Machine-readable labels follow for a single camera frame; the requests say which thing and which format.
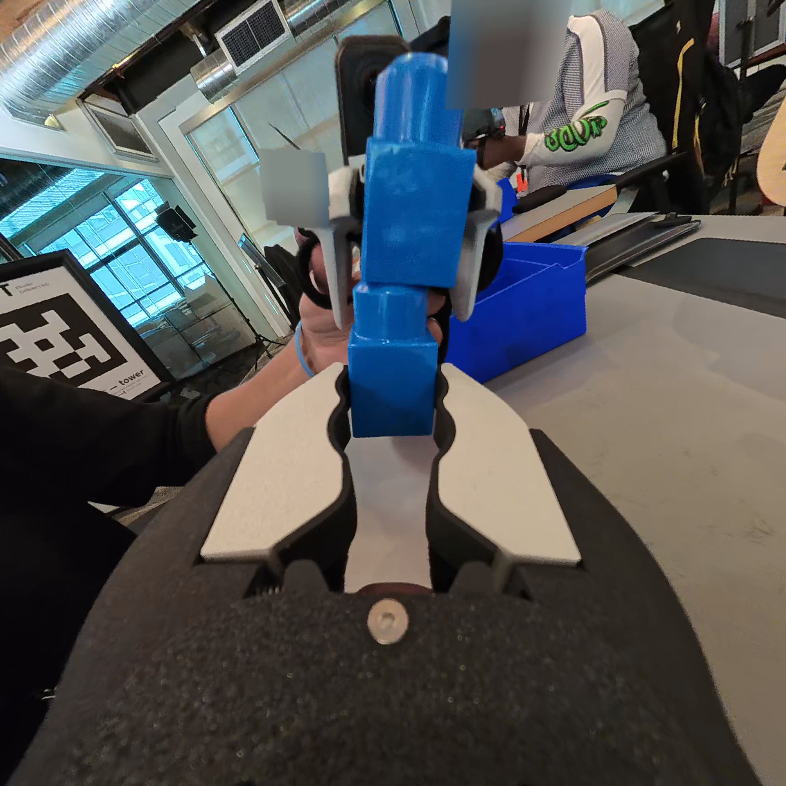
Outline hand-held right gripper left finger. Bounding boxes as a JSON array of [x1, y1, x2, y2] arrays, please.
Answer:
[[200, 362, 359, 592]]

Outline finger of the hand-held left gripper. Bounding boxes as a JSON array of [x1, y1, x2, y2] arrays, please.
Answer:
[[450, 167, 506, 323], [319, 167, 366, 332]]

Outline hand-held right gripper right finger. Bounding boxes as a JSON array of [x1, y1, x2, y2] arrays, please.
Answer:
[[425, 362, 583, 592]]

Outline person's left forearm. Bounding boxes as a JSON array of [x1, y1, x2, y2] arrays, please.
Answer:
[[0, 353, 308, 510]]

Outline person's left hand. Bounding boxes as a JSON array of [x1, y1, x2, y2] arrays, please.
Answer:
[[296, 255, 446, 378]]

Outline black hanging jacket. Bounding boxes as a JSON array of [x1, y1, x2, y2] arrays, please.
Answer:
[[264, 244, 303, 326]]

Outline blue wristband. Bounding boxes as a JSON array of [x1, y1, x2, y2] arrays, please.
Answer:
[[294, 322, 318, 377]]

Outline black tripod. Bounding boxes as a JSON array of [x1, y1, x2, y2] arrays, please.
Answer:
[[184, 239, 278, 361]]

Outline white ceiling vent grille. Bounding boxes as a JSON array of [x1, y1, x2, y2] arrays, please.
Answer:
[[215, 0, 293, 76]]

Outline white paper sheets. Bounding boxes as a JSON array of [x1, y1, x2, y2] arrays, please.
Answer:
[[522, 212, 659, 244]]

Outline black folder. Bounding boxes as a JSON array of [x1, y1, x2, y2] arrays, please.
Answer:
[[585, 212, 702, 286]]

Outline black mounted box device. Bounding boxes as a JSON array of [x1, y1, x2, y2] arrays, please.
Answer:
[[155, 203, 199, 242]]

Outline black office chair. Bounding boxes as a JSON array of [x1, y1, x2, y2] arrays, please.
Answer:
[[614, 152, 690, 216]]

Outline dark grey desk mat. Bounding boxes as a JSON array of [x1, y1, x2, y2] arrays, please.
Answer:
[[621, 236, 786, 320]]

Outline black framed marker sign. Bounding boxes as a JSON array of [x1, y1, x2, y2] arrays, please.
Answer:
[[0, 248, 177, 403]]

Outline person's torso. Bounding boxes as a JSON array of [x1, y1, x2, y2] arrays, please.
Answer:
[[0, 485, 137, 765]]

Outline black backpack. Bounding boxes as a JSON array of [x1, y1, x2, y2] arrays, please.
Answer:
[[631, 0, 745, 214]]

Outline silver ceiling duct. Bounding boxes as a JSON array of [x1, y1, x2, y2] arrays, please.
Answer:
[[0, 0, 403, 120]]

